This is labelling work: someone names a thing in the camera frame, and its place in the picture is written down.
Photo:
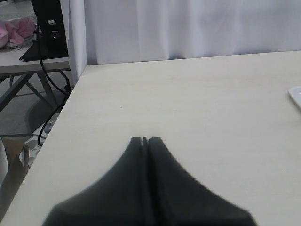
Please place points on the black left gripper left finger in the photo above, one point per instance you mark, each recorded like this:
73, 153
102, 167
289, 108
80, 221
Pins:
116, 199

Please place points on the white rectangular plastic tray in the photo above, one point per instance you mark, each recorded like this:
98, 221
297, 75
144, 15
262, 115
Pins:
295, 95

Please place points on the white curtain backdrop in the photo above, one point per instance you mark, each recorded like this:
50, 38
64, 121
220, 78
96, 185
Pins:
122, 31

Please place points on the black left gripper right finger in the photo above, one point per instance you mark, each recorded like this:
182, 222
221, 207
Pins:
178, 199

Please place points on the pink plush toy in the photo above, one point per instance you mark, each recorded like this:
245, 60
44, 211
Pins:
16, 30

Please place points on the brown cardboard box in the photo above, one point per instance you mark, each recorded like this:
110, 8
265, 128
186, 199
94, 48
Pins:
14, 156

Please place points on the black monitor stand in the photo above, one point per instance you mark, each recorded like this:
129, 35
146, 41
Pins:
50, 43

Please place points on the side table with metal legs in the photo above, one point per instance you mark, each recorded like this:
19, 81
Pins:
39, 76

